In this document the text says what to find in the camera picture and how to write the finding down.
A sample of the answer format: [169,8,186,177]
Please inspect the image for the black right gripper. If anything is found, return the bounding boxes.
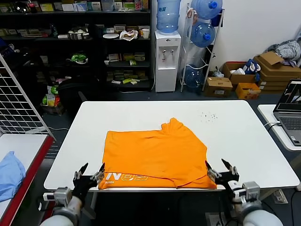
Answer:
[204,158,246,203]

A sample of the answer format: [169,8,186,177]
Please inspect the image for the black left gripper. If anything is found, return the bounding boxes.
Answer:
[71,162,106,203]

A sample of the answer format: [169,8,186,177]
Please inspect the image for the orange t-shirt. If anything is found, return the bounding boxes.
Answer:
[97,117,218,190]

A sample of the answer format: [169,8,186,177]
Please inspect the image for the pile of grey clothes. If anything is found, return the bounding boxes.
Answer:
[266,37,301,67]

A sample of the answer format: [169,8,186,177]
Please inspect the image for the grey power strip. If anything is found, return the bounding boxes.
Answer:
[273,189,289,204]

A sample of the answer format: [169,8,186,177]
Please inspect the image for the red edged white table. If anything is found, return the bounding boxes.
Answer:
[0,134,57,226]

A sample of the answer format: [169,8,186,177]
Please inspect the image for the white side table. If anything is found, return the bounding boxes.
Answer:
[257,104,301,152]

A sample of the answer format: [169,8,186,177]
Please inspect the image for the light blue cloth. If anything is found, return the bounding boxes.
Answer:
[0,151,26,202]

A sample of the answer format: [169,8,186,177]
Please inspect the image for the grey laptop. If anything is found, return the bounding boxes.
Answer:
[272,79,301,147]

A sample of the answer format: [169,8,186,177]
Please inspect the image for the white work table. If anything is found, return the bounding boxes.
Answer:
[43,100,301,219]

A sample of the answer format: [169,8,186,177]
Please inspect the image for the yellow printed cardboard box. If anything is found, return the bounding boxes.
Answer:
[235,82,262,100]

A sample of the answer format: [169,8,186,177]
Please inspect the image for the floor box of snack packs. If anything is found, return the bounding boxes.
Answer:
[40,85,65,117]

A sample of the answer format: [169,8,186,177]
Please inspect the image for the closed brown cardboard box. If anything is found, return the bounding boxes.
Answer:
[204,77,234,98]

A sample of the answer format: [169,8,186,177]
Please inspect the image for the black office chair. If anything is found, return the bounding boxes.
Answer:
[56,76,101,114]

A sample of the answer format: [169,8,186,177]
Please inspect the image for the white metal jug rack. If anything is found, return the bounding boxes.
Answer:
[180,3,225,93]

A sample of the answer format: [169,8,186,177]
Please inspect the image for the open brown cardboard box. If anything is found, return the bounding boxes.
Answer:
[222,61,257,85]

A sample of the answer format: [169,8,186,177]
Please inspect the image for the clear plastic bag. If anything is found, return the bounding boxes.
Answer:
[213,67,225,79]

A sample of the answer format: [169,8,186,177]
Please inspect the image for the blue water jug blue cap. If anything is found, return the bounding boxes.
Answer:
[190,21,216,48]
[190,0,223,20]
[183,64,205,89]

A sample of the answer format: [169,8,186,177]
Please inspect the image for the yellow green packs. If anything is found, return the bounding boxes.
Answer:
[122,77,140,86]

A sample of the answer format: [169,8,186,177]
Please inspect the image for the blue and white bag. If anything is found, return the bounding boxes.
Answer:
[243,58,261,75]

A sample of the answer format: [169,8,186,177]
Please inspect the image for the stack of flat cardboard boxes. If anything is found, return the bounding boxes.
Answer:
[253,51,301,93]

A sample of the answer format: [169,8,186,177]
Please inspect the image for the white water dispenser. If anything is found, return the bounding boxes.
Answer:
[154,30,182,93]

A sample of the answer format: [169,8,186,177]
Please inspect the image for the green packs on white tray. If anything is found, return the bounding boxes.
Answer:
[65,53,89,65]

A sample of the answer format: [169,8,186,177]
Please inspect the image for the black shelving unit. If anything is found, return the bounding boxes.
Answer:
[0,0,152,93]

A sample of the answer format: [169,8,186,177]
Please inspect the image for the metal bowl with white items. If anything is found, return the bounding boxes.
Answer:
[67,26,90,41]

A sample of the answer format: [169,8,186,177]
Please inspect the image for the white plastic food bag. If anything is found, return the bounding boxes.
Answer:
[119,30,139,43]

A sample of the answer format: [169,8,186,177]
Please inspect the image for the spray bottle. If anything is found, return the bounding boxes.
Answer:
[48,23,59,39]

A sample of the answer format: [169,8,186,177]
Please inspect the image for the pink cloth on rack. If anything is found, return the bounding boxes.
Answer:
[186,8,198,24]

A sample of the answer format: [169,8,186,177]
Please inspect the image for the upright blue water jug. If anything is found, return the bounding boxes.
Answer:
[156,0,182,36]

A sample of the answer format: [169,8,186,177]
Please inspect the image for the cola bottle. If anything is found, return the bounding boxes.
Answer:
[27,0,38,14]

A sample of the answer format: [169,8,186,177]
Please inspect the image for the glass bowl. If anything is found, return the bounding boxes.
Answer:
[13,1,30,13]

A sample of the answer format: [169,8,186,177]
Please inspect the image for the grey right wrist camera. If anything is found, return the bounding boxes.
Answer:
[242,181,261,201]

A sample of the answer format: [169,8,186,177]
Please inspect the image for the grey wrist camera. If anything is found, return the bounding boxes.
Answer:
[43,186,72,207]
[242,181,261,201]

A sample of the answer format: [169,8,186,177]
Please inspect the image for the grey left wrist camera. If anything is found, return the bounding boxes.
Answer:
[43,186,72,207]

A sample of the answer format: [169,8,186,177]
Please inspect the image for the white laptop cable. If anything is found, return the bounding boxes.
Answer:
[263,121,281,130]

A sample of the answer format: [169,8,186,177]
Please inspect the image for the white wire grid panel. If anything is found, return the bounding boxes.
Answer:
[0,53,57,142]

